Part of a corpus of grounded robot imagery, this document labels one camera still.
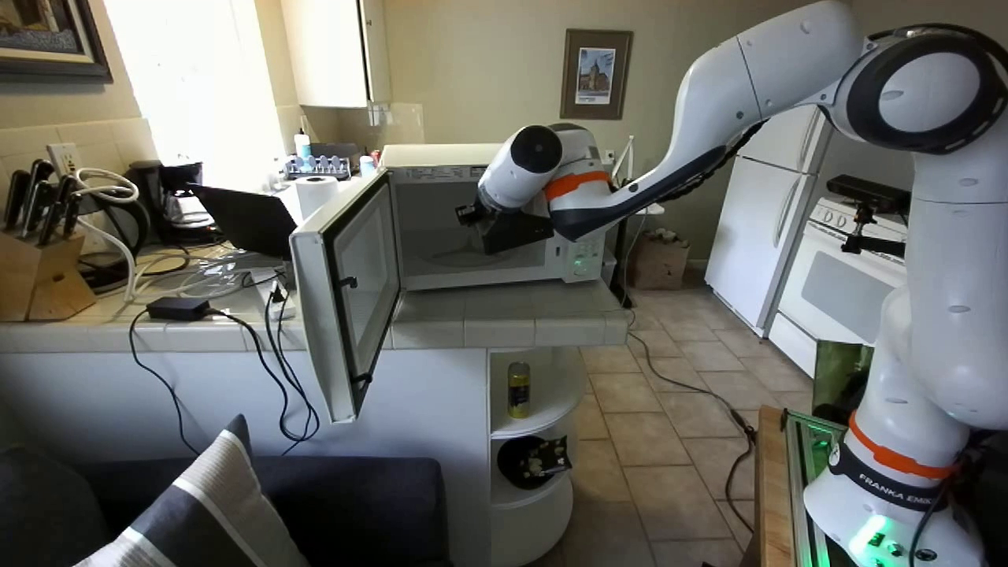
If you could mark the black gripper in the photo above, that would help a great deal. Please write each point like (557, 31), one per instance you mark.
(516, 232)

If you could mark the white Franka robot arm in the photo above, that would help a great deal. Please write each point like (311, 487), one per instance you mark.
(946, 317)

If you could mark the white tiled kitchen counter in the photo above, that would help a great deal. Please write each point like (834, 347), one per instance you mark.
(505, 317)

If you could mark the white plastic bottle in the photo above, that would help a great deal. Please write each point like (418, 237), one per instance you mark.
(303, 146)

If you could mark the white green bottle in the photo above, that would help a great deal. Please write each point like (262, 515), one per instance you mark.
(538, 524)

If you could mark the white microwave oven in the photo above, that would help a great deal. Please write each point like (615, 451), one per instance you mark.
(462, 157)

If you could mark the small white tripod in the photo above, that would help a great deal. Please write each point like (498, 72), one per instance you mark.
(629, 157)

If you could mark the brown cardboard box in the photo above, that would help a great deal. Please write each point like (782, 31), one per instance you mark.
(664, 261)

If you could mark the yellow blue drink can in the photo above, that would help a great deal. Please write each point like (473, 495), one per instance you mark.
(519, 394)

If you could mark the white paper towel roll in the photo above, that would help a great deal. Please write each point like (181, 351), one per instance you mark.
(315, 197)

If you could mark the row of small containers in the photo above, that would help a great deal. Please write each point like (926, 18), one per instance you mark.
(318, 168)

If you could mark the white refrigerator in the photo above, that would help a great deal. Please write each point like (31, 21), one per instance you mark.
(746, 254)

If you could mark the black bowl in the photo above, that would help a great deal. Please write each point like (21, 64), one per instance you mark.
(519, 471)

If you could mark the black countertop appliance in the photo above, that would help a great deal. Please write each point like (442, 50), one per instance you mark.
(246, 220)

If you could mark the dark blue sofa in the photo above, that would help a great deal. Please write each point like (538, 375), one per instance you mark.
(349, 506)

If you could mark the white stove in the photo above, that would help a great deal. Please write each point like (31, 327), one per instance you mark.
(830, 293)

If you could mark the black power adapter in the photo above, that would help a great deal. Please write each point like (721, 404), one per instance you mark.
(177, 311)

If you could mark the bright window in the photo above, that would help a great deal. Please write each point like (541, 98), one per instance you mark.
(201, 83)

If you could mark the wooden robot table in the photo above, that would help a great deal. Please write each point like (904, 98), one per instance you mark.
(770, 493)

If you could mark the grey white striped pillow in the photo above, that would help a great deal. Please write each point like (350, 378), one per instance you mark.
(209, 506)

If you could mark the wooden knife block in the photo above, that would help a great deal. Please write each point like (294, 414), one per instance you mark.
(35, 283)

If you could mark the brown framed wall picture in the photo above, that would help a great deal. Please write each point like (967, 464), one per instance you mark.
(598, 72)

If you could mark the green robot mounting frame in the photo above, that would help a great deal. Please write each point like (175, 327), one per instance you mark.
(803, 472)

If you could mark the dark framed wall painting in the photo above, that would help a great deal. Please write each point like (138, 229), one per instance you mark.
(51, 35)

